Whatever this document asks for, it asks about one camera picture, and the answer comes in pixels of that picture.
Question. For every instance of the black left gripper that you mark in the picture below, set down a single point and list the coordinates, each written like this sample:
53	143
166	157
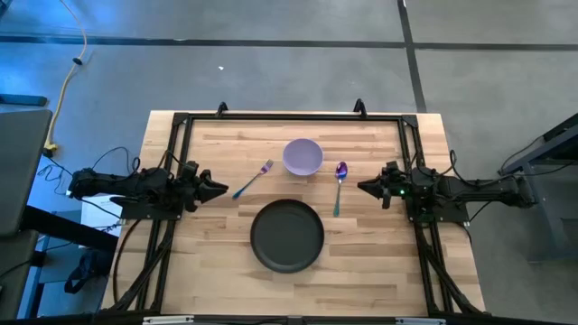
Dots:
192	194

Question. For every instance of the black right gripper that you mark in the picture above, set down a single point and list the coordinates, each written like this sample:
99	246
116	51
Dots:
395	189

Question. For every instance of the iridescent purple spoon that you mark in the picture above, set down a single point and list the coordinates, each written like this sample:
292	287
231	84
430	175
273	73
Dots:
341	170

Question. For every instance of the iridescent blue fork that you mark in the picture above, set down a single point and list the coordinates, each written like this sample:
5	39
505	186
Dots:
253	179

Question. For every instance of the lavender plastic bowl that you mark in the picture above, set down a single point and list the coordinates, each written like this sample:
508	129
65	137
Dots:
302	155

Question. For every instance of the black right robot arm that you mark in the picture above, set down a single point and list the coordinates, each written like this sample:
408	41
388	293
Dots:
474	189

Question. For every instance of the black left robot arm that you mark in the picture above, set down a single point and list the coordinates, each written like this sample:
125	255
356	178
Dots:
135	182

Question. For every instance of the black table clamp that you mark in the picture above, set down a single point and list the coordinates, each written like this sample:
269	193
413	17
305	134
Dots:
221	109
360	108

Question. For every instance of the black round plate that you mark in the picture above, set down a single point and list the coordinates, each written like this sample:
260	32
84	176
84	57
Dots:
287	235

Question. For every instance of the white paper sheet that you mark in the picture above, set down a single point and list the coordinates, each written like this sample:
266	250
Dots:
97	216

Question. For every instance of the black desk leg beam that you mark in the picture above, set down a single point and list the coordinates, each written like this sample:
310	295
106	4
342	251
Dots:
68	228

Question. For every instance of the grey desk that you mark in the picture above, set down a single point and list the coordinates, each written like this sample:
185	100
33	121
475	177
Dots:
22	171

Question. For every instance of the dark grey side table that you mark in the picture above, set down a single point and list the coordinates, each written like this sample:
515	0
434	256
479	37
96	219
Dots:
560	144

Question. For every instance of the dark flat bar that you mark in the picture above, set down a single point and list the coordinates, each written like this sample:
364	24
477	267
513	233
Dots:
22	99

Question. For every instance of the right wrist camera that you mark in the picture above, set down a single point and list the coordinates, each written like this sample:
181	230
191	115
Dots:
392	169

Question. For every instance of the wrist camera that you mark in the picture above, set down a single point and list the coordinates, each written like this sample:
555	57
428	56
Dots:
189	169
392	169

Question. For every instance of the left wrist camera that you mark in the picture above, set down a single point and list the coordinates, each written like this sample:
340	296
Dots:
189	169

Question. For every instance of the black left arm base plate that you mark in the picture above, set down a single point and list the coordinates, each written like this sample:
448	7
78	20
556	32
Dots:
135	210

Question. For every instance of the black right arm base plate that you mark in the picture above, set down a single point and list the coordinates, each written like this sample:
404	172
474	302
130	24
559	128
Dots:
451	216

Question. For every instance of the black aluminium table frame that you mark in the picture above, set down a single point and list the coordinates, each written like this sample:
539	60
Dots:
293	117

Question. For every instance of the silver metal bracket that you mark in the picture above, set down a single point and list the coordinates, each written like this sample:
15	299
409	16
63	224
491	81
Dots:
420	321
168	320

